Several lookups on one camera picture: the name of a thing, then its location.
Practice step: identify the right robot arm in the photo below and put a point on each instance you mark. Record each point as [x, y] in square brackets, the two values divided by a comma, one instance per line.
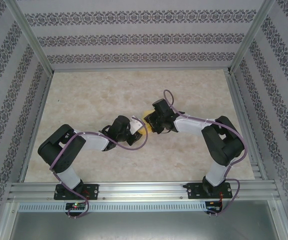
[221, 142]

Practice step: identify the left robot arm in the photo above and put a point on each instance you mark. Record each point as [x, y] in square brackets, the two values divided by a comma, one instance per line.
[59, 150]

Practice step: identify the grey metal sheet panel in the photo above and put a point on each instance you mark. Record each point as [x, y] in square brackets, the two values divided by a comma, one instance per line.
[144, 226]

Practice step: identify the left controller board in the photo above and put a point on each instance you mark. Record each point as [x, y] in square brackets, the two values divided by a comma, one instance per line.
[75, 206]

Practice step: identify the controller board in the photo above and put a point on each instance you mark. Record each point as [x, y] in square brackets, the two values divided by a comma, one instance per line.
[75, 206]
[213, 206]

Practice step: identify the right controller board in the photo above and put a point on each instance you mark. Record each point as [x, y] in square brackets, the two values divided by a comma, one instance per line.
[213, 206]

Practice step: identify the aluminium mounting rail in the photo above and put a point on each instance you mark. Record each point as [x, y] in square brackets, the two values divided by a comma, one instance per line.
[144, 191]

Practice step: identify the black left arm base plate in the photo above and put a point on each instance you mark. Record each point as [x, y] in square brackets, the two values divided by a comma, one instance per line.
[92, 191]

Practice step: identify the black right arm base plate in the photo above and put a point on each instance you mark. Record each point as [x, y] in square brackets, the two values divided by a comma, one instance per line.
[195, 191]

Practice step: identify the aluminium side rail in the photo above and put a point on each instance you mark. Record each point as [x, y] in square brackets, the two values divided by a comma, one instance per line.
[246, 130]
[35, 130]

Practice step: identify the aluminium frame post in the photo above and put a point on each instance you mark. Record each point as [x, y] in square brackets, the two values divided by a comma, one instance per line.
[249, 37]
[31, 37]

